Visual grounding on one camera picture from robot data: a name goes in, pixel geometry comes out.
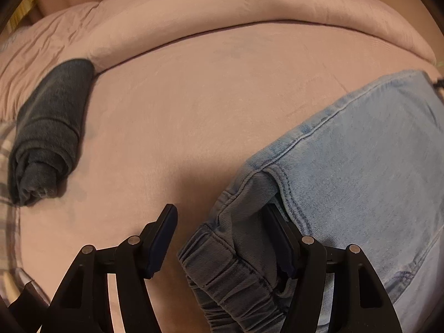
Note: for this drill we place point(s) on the plaid checked blanket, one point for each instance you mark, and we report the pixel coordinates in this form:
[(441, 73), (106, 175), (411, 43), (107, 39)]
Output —
[(13, 276)]

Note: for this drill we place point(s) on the pink folded duvet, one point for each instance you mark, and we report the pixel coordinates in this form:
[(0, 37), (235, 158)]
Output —
[(110, 32)]

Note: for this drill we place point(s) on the pink bed sheet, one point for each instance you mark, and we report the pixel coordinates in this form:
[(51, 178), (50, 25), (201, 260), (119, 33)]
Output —
[(175, 124)]

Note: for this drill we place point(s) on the rolled dark grey pants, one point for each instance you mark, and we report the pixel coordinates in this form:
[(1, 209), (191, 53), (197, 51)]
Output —
[(49, 127)]

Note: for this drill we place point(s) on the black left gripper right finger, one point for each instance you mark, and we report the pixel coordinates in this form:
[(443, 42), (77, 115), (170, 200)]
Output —
[(360, 302)]

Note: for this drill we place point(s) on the light blue denim jeans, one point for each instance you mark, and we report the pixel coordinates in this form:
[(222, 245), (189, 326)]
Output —
[(367, 170)]

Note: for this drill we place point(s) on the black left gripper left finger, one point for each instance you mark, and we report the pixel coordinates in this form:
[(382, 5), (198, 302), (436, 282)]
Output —
[(102, 286)]

